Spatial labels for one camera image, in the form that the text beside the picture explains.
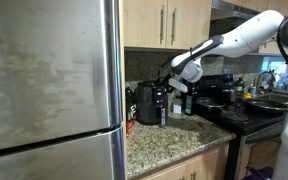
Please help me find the black red whey protein bag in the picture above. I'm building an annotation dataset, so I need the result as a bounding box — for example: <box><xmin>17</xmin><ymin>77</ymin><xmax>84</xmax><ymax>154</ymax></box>
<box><xmin>125</xmin><ymin>87</ymin><xmax>137</xmax><ymax>137</ymax></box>

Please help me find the small white box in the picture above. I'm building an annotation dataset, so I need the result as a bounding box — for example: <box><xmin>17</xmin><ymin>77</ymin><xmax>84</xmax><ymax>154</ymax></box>
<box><xmin>173</xmin><ymin>104</ymin><xmax>181</xmax><ymax>114</ymax></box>

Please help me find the light wood upper cabinet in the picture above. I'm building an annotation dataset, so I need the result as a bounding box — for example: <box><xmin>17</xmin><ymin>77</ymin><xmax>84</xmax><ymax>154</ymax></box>
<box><xmin>123</xmin><ymin>0</ymin><xmax>212</xmax><ymax>50</ymax></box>

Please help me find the black air fryer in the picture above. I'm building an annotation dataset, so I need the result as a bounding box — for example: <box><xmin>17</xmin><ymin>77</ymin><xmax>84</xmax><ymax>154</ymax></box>
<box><xmin>136</xmin><ymin>81</ymin><xmax>168</xmax><ymax>125</ymax></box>

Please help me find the black electric stove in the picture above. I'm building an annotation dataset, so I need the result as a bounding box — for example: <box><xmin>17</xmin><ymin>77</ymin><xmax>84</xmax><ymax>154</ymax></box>
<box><xmin>181</xmin><ymin>74</ymin><xmax>287</xmax><ymax>180</ymax></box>

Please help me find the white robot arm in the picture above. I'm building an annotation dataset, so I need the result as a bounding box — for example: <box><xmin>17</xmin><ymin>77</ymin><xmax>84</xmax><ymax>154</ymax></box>
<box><xmin>166</xmin><ymin>10</ymin><xmax>288</xmax><ymax>180</ymax></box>

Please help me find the stainless steel refrigerator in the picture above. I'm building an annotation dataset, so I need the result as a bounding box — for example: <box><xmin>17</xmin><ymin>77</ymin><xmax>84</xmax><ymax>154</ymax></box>
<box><xmin>0</xmin><ymin>0</ymin><xmax>125</xmax><ymax>180</ymax></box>

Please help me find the black frying pan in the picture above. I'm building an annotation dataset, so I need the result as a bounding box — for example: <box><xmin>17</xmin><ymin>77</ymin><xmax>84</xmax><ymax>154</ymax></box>
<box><xmin>245</xmin><ymin>99</ymin><xmax>288</xmax><ymax>113</ymax></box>

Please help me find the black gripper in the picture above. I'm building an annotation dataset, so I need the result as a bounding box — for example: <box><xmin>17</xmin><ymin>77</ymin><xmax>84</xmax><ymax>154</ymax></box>
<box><xmin>154</xmin><ymin>69</ymin><xmax>175</xmax><ymax>93</ymax></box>

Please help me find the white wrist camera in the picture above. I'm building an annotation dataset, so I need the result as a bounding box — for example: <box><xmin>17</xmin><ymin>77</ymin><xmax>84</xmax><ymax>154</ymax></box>
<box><xmin>168</xmin><ymin>78</ymin><xmax>188</xmax><ymax>93</ymax></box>

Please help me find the chrome kitchen faucet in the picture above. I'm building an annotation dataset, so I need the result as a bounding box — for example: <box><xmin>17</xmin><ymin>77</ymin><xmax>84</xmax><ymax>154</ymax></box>
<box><xmin>256</xmin><ymin>70</ymin><xmax>276</xmax><ymax>94</ymax></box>

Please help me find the green dish soap bottle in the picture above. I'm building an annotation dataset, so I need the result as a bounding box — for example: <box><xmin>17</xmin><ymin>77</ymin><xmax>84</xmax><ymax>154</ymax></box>
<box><xmin>234</xmin><ymin>78</ymin><xmax>245</xmax><ymax>92</ymax></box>

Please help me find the light wood cabinet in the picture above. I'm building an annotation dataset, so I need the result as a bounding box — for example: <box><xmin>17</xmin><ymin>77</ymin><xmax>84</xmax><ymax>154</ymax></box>
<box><xmin>136</xmin><ymin>143</ymin><xmax>229</xmax><ymax>180</ymax></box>
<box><xmin>123</xmin><ymin>0</ymin><xmax>212</xmax><ymax>50</ymax></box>

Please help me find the stainless range hood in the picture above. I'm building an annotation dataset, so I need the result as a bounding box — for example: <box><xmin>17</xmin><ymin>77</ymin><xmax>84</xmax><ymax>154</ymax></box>
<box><xmin>211</xmin><ymin>0</ymin><xmax>259</xmax><ymax>20</ymax></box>

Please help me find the light wood lower cabinet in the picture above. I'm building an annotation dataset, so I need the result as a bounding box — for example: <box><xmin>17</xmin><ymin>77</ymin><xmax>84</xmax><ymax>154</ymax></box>
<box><xmin>136</xmin><ymin>143</ymin><xmax>229</xmax><ymax>180</ymax></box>

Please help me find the small black pan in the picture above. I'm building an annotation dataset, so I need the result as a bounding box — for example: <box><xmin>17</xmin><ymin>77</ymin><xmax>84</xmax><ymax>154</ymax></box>
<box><xmin>195</xmin><ymin>97</ymin><xmax>225</xmax><ymax>109</ymax></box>

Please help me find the right wood upper cabinet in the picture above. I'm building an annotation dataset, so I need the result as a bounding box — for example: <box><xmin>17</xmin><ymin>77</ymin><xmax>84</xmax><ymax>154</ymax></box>
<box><xmin>259</xmin><ymin>0</ymin><xmax>288</xmax><ymax>54</ymax></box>

